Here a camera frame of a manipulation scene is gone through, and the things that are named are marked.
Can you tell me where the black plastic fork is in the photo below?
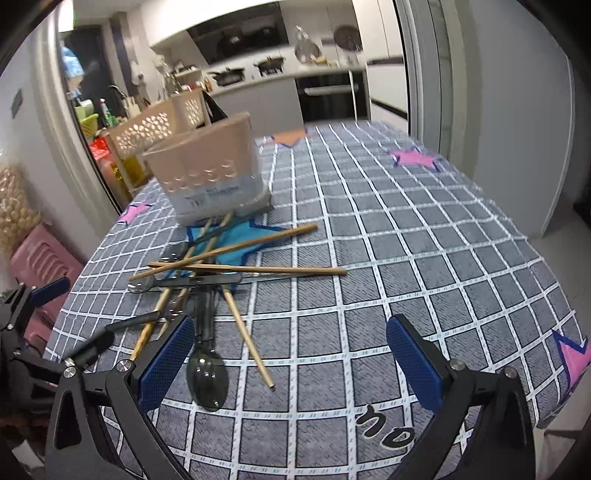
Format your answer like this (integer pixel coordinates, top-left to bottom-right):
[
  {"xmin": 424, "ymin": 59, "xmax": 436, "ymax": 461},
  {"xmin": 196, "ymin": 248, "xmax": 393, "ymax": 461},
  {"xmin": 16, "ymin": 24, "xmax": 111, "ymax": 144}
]
[{"xmin": 127, "ymin": 273, "xmax": 242, "ymax": 294}]

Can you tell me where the black plastic spoon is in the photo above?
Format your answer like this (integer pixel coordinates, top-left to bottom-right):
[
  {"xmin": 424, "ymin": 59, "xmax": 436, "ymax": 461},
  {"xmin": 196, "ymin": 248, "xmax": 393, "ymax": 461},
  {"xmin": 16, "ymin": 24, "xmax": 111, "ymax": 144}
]
[{"xmin": 186, "ymin": 287, "xmax": 229, "ymax": 412}]

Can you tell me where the plain bamboo chopstick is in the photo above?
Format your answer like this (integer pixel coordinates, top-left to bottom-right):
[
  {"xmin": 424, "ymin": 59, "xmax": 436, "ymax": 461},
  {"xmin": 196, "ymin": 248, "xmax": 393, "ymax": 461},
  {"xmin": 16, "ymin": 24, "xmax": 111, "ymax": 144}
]
[{"xmin": 129, "ymin": 223, "xmax": 318, "ymax": 281}]

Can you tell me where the pink plastic stool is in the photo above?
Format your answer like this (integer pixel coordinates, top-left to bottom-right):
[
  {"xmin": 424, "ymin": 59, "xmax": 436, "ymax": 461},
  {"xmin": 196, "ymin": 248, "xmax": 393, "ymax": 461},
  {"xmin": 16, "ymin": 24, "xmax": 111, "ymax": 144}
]
[{"xmin": 10, "ymin": 223, "xmax": 83, "ymax": 356}]

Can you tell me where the grey checkered tablecloth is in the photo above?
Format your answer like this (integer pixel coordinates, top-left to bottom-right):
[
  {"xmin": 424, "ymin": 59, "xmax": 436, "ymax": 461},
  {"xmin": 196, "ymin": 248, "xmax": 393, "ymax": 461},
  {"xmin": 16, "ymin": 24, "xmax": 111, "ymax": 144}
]
[{"xmin": 43, "ymin": 120, "xmax": 591, "ymax": 480}]

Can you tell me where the beige utensil holder caddy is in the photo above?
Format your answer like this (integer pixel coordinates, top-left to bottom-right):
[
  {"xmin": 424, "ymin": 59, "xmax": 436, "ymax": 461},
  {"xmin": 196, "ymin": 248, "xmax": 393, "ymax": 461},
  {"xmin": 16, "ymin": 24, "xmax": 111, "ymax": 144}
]
[{"xmin": 143, "ymin": 113, "xmax": 270, "ymax": 226}]

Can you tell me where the beige perforated storage rack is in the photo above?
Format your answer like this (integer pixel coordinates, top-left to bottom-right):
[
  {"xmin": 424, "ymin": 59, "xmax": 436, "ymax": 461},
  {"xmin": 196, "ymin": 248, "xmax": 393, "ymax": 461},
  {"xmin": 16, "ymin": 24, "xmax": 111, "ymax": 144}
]
[{"xmin": 103, "ymin": 88, "xmax": 211, "ymax": 197}]

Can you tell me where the black range hood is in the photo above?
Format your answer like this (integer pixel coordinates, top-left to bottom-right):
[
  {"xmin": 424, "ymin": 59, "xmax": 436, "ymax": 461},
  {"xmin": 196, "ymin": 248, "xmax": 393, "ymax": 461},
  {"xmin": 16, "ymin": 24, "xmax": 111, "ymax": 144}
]
[{"xmin": 186, "ymin": 2, "xmax": 288, "ymax": 64}]

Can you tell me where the built-in black oven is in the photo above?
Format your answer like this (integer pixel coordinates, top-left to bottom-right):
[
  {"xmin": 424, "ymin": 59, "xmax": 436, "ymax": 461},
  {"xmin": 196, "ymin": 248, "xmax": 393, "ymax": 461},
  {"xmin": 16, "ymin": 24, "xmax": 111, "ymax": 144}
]
[{"xmin": 295, "ymin": 71, "xmax": 370, "ymax": 124}]

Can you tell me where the white refrigerator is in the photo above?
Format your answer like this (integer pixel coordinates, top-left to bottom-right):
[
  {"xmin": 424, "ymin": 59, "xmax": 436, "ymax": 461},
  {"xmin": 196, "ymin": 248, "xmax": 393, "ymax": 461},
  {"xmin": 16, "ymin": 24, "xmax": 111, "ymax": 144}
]
[{"xmin": 353, "ymin": 0, "xmax": 410, "ymax": 133}]

